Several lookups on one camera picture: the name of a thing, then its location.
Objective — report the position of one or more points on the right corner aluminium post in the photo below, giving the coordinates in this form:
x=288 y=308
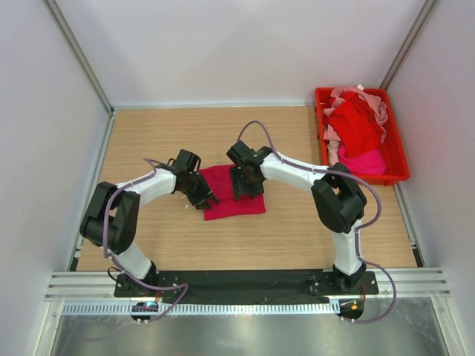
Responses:
x=414 y=32

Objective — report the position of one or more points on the pink t shirt in bin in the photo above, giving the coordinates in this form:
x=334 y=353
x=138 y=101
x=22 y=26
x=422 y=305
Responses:
x=375 y=102

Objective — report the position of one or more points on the crimson t shirt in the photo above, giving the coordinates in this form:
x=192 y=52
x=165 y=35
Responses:
x=219 y=180

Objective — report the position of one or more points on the red t shirt in bin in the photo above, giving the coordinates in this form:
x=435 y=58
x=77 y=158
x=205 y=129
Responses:
x=352 y=122

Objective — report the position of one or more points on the aluminium frame rail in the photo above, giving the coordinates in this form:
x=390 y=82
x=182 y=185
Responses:
x=97 y=285

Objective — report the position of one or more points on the magenta t shirt in bin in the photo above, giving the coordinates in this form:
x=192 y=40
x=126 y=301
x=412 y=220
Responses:
x=371 y=162

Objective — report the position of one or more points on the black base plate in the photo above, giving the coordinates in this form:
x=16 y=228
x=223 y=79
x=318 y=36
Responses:
x=262 y=285

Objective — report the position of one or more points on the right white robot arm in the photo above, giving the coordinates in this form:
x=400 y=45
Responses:
x=338 y=200

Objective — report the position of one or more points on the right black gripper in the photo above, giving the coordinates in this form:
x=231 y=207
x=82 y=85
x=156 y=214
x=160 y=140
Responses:
x=238 y=188

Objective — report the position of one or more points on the left corner aluminium post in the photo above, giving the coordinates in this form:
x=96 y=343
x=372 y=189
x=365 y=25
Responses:
x=65 y=29

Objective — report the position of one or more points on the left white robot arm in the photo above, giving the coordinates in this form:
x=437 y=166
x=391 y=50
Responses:
x=111 y=218

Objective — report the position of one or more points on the slotted cable duct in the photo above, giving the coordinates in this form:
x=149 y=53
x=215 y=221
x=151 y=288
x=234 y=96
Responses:
x=148 y=308

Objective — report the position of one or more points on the corner aluminium post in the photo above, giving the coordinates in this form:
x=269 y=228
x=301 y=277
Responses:
x=65 y=29
x=414 y=32

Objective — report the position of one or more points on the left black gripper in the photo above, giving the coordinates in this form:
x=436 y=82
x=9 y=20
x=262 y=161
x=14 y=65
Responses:
x=204 y=191

